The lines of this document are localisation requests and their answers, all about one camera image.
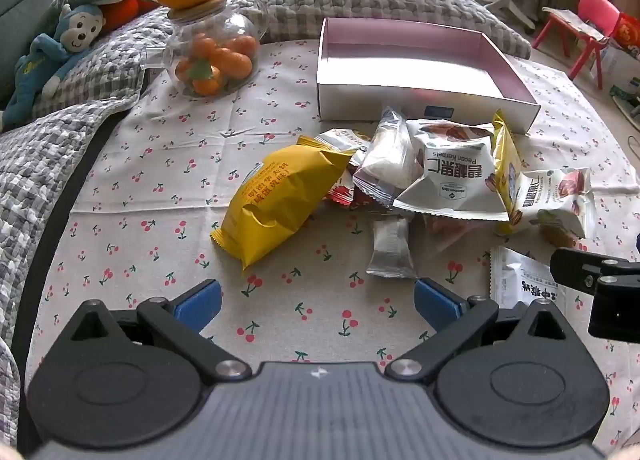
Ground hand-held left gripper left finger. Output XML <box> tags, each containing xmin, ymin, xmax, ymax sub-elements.
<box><xmin>65</xmin><ymin>279</ymin><xmax>253</xmax><ymax>383</ymax></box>

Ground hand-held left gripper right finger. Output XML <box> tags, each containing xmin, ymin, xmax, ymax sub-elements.
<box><xmin>387</xmin><ymin>278</ymin><xmax>566</xmax><ymax>383</ymax></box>

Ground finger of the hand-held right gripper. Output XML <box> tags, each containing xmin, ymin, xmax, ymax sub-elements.
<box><xmin>550</xmin><ymin>247</ymin><xmax>640</xmax><ymax>338</ymax></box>

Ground white sachet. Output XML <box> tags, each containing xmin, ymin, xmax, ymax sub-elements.
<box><xmin>489</xmin><ymin>246</ymin><xmax>583</xmax><ymax>313</ymax></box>

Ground small silver snack packet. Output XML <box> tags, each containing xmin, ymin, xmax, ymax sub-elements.
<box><xmin>366</xmin><ymin>217</ymin><xmax>417</xmax><ymax>279</ymax></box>

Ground small white nut packet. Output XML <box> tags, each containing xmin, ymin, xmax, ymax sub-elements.
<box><xmin>510</xmin><ymin>167</ymin><xmax>598</xmax><ymax>239</ymax></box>

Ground yellow white snack packet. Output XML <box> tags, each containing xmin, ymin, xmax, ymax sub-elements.
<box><xmin>492</xmin><ymin>110</ymin><xmax>523</xmax><ymax>235</ymax></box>

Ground large white nut packet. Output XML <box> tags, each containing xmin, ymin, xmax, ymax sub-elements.
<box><xmin>392</xmin><ymin>119</ymin><xmax>511</xmax><ymax>221</ymax></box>

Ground red white snack packet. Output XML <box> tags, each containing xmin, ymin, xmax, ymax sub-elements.
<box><xmin>326</xmin><ymin>180</ymin><xmax>396</xmax><ymax>211</ymax></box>

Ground clear white pastry packet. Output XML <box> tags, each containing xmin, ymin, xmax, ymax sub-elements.
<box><xmin>352</xmin><ymin>107</ymin><xmax>423</xmax><ymax>205</ymax></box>

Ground white orange snack packet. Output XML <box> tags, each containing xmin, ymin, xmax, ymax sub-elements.
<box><xmin>315</xmin><ymin>129</ymin><xmax>373</xmax><ymax>165</ymax></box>

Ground white cardboard box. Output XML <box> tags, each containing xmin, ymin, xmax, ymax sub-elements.
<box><xmin>315</xmin><ymin>17</ymin><xmax>542</xmax><ymax>135</ymax></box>

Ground cherry print tablecloth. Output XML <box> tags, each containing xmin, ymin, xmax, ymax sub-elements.
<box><xmin>22</xmin><ymin>37</ymin><xmax>640</xmax><ymax>460</ymax></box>

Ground grey checkered blanket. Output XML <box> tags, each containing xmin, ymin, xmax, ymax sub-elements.
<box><xmin>0</xmin><ymin>4</ymin><xmax>173</xmax><ymax>460</ymax></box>

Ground pile of small oranges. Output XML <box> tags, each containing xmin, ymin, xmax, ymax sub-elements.
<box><xmin>175</xmin><ymin>34</ymin><xmax>258</xmax><ymax>96</ymax></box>

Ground red bag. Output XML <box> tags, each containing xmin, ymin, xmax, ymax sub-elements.
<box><xmin>612</xmin><ymin>12</ymin><xmax>640</xmax><ymax>48</ymax></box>

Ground papers on pink chair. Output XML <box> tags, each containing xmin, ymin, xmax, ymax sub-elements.
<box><xmin>542</xmin><ymin>7</ymin><xmax>608</xmax><ymax>40</ymax></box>

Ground pink child chair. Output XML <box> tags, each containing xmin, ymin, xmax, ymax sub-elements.
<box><xmin>532</xmin><ymin>0</ymin><xmax>622</xmax><ymax>90</ymax></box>

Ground glass jar with wooden lid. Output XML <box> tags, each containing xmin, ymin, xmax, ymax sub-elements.
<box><xmin>140</xmin><ymin>0</ymin><xmax>268</xmax><ymax>98</ymax></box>

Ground blue monkey plush toy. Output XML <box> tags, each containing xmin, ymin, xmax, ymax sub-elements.
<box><xmin>0</xmin><ymin>4</ymin><xmax>106</xmax><ymax>133</ymax></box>

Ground small orange plush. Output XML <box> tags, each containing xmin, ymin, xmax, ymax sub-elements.
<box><xmin>97</xmin><ymin>0</ymin><xmax>161</xmax><ymax>35</ymax></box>

